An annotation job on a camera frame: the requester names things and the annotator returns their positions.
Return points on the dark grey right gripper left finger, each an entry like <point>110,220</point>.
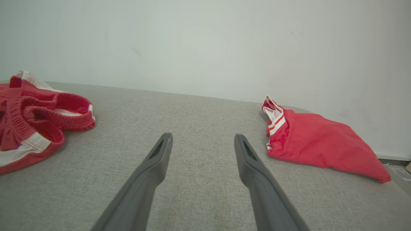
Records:
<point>138,195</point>

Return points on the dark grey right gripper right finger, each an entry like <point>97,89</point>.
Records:
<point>269,205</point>

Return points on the red white basketball jersey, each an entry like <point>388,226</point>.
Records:
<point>321,141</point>

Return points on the red shorts with white stripes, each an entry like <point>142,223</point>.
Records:
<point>32,128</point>

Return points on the grey fabric sofa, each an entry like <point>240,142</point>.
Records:
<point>202,112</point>

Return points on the brown cardboard piece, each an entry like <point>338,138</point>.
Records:
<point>408,167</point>

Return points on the white wall skirting board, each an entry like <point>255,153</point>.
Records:
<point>395,158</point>

